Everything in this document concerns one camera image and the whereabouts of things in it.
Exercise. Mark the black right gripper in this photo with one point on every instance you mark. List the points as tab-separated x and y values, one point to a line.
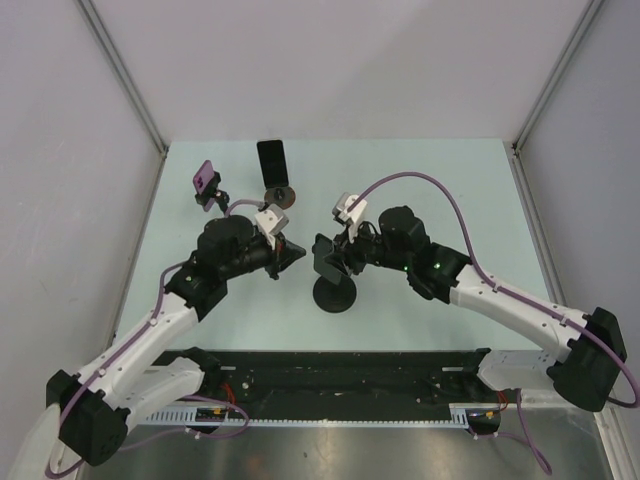
345	251

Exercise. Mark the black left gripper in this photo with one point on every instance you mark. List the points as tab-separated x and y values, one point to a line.
282	255

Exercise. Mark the black phone stand round base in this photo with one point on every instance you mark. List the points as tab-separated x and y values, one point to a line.
334	296

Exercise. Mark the black ball-joint phone stand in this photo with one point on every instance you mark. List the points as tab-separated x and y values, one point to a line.
213	195

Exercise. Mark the black smartphone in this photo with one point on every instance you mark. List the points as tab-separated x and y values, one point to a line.
321	248

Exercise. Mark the purple smartphone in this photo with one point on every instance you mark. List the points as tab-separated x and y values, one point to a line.
203	176

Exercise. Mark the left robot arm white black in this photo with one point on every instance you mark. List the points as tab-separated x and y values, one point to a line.
104	400

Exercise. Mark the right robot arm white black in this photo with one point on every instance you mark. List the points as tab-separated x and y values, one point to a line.
587	350

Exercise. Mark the wooden base phone stand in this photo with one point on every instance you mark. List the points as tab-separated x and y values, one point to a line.
284	197

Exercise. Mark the dark glossy smartphone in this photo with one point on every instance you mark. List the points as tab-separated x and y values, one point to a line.
271	155

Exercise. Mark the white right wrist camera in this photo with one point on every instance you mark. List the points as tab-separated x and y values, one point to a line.
349	210

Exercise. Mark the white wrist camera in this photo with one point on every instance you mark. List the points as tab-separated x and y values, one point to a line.
349	210
271	220

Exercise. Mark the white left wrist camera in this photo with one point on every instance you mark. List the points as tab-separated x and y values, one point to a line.
271	220

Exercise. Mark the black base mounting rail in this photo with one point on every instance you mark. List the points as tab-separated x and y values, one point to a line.
341	385

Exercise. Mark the white slotted cable duct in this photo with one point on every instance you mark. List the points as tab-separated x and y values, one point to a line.
191	416

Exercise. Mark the aluminium frame post left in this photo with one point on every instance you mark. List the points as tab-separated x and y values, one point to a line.
116	62

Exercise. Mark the aluminium frame post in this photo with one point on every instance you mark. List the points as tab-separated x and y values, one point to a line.
578	35
116	62

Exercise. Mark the aluminium frame post right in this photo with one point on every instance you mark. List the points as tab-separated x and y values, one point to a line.
578	35

